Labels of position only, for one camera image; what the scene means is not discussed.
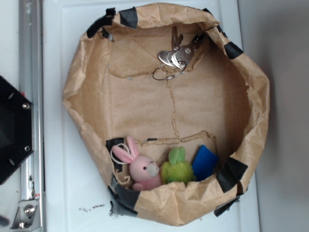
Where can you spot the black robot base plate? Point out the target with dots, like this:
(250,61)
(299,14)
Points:
(16,137)

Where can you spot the aluminium extrusion rail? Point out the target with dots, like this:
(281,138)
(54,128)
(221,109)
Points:
(31,84)

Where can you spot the green plush toy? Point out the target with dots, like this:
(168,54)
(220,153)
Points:
(177,169)

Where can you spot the metal corner bracket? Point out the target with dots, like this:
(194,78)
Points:
(27,218)

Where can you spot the brown paper bag bin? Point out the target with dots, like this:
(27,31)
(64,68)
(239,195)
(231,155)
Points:
(220,101)

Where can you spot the blue sponge block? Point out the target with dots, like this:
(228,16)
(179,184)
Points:
(204,163)

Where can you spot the pink plush bunny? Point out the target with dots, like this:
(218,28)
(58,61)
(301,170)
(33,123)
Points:
(142,169)

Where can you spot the silver keys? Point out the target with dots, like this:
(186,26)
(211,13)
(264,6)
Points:
(179,56)

